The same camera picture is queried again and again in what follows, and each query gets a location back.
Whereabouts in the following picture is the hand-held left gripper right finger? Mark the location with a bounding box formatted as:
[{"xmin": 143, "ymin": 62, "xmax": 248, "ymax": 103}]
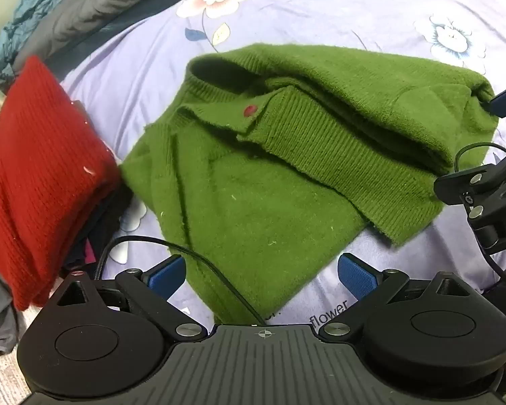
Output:
[{"xmin": 320, "ymin": 252, "xmax": 476, "ymax": 342}]

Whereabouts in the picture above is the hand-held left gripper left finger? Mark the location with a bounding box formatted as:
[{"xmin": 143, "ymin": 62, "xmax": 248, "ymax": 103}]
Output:
[{"xmin": 46, "ymin": 255, "xmax": 207, "ymax": 342}]

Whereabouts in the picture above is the green knit sweater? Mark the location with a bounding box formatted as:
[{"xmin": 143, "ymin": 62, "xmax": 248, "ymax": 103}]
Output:
[{"xmin": 120, "ymin": 42, "xmax": 500, "ymax": 325}]

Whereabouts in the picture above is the pile of dark clothes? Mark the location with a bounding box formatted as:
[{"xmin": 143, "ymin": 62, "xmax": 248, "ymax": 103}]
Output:
[{"xmin": 62, "ymin": 186, "xmax": 136, "ymax": 281}]

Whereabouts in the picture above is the red knit sweater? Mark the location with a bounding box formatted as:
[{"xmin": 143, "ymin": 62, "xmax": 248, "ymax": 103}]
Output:
[{"xmin": 0, "ymin": 56, "xmax": 123, "ymax": 311}]

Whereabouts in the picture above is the grey cloth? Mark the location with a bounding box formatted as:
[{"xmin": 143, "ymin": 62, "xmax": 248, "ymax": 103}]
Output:
[{"xmin": 0, "ymin": 251, "xmax": 28, "ymax": 357}]

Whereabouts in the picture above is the purple floral bed sheet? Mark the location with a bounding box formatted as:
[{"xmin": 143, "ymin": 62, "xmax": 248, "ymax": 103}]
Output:
[{"xmin": 59, "ymin": 0, "xmax": 506, "ymax": 334}]

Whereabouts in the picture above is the grey blanket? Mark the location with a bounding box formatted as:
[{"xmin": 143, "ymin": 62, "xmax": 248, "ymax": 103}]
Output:
[{"xmin": 12, "ymin": 0, "xmax": 220, "ymax": 70}]

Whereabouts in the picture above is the teal bed cover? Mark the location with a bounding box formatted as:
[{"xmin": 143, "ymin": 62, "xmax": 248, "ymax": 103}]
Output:
[{"xmin": 0, "ymin": 0, "xmax": 100, "ymax": 79}]

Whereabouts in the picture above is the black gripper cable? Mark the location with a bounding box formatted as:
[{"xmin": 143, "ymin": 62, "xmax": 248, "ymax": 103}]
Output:
[
  {"xmin": 94, "ymin": 236, "xmax": 265, "ymax": 326},
  {"xmin": 453, "ymin": 141, "xmax": 506, "ymax": 290}
]

